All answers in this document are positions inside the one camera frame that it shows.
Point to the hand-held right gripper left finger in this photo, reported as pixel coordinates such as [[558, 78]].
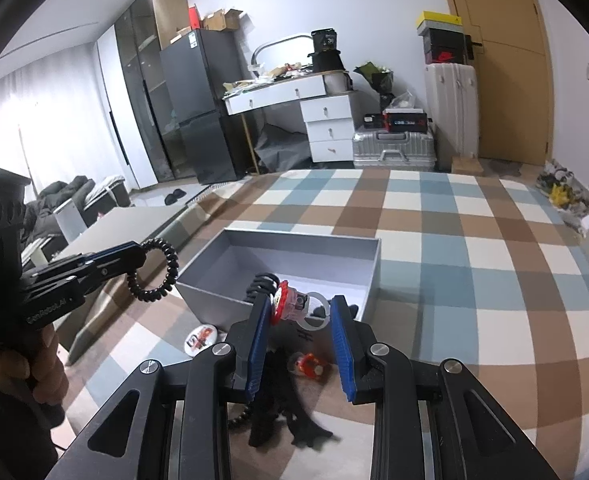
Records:
[[254, 347]]

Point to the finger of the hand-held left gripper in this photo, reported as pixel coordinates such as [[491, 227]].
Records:
[[109, 255], [109, 271]]

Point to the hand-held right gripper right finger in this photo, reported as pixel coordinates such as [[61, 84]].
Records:
[[343, 355]]

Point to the white round badge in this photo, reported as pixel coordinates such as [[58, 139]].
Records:
[[202, 340]]

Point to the grey cardboard box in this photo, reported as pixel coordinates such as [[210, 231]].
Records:
[[284, 255]]

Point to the person's left forearm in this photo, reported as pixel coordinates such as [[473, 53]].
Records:
[[4, 420]]

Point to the person's left hand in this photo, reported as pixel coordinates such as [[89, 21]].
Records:
[[44, 375]]

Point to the grey bench top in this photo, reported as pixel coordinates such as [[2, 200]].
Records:
[[134, 222]]

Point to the white air purifier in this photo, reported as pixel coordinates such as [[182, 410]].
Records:
[[72, 220]]

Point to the black jacket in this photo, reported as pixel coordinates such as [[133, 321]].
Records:
[[59, 195]]

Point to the black slippers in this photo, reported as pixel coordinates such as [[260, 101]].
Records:
[[175, 196]]

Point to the white curtain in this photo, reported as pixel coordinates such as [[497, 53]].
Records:
[[39, 120]]

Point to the plaid blanket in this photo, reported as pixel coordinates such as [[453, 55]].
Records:
[[449, 270]]

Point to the white wardrobe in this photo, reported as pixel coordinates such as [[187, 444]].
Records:
[[124, 110]]

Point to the glass door wardrobe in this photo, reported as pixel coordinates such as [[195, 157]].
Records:
[[147, 85]]

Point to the dark grey fridge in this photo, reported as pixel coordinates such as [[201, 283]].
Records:
[[204, 105]]

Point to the dark cloth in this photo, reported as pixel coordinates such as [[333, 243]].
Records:
[[282, 147]]

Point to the silver suitcase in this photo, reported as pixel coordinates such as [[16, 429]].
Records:
[[392, 150]]

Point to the small cardboard box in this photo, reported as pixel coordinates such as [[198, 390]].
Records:
[[467, 164]]

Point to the white drawer cabinet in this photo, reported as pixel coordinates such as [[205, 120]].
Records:
[[329, 127]]

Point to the white desk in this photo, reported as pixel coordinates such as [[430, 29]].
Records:
[[279, 94]]

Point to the small black box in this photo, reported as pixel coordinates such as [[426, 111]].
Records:
[[372, 120]]

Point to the black red flat box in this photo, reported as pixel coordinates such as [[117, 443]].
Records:
[[404, 122]]

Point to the clear plastic bag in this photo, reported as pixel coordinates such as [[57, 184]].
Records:
[[403, 102]]

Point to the open cardboard boxes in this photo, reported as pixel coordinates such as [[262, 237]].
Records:
[[222, 19]]

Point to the white suitcase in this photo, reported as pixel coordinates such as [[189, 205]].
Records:
[[452, 110]]

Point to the white cylinder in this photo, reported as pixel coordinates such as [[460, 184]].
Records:
[[338, 83]]

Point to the black wrapped bouquet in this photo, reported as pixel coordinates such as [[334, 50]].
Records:
[[378, 80]]

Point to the black conical shade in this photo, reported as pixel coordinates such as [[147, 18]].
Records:
[[327, 62]]

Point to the black red logo shoe box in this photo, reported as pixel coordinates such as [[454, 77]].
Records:
[[444, 54]]

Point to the wooden door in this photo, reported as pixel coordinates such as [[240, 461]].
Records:
[[509, 60]]

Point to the yellow shoe box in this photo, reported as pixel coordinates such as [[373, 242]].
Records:
[[439, 19]]

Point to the curved metal frame mirror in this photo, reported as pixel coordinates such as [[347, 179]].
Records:
[[274, 42]]

